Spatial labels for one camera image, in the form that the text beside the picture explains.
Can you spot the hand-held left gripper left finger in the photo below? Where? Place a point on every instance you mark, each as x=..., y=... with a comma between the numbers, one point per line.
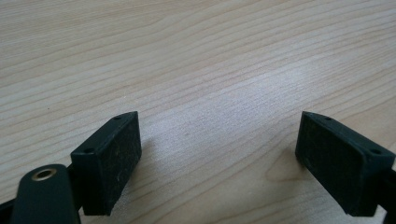
x=107, y=161

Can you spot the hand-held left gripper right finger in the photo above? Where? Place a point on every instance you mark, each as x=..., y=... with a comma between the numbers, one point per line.
x=339, y=165

